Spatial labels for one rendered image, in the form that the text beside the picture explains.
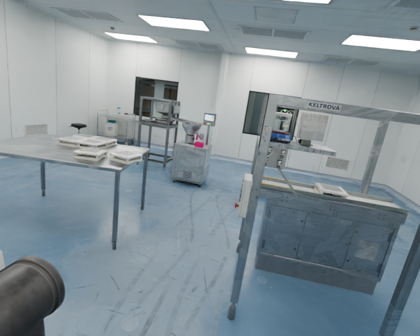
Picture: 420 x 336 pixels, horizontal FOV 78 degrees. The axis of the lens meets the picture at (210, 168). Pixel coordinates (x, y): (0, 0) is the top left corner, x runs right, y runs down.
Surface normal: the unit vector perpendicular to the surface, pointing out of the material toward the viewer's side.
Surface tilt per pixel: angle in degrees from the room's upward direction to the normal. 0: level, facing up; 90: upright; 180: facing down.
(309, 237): 90
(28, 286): 39
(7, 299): 32
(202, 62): 90
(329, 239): 90
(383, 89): 90
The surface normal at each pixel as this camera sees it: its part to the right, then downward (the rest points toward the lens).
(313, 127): -0.20, 0.22
